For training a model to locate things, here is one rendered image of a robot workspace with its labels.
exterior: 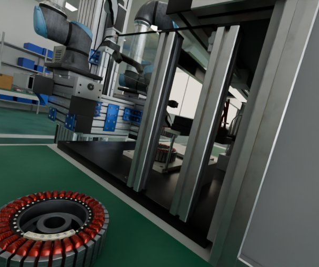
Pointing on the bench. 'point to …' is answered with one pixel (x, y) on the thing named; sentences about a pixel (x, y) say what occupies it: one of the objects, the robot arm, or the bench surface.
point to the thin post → (169, 154)
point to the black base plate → (213, 187)
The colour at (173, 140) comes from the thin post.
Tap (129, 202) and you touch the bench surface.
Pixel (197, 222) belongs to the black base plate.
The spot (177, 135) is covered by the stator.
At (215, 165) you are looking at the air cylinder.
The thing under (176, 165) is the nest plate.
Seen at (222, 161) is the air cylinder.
